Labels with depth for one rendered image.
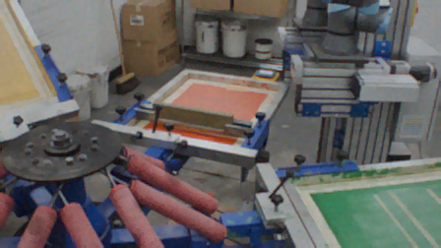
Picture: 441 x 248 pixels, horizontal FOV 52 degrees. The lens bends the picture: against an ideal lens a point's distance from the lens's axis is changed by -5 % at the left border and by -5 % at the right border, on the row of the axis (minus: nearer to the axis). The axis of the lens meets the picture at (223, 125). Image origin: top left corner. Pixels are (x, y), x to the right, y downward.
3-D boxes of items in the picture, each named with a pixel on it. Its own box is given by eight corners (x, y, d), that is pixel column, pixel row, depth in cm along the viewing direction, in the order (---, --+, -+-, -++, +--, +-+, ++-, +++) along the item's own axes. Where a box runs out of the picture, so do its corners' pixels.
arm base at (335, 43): (349, 46, 215) (352, 26, 211) (358, 56, 202) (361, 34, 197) (318, 45, 215) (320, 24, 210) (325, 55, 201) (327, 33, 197)
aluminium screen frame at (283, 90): (185, 75, 262) (185, 69, 260) (289, 91, 246) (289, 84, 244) (110, 138, 195) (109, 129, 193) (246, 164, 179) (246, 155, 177)
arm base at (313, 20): (326, 20, 259) (328, 2, 255) (332, 27, 246) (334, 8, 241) (299, 19, 259) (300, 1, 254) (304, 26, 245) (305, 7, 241)
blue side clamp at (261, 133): (257, 131, 206) (258, 116, 203) (268, 133, 205) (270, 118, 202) (236, 164, 181) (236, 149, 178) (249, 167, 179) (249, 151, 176)
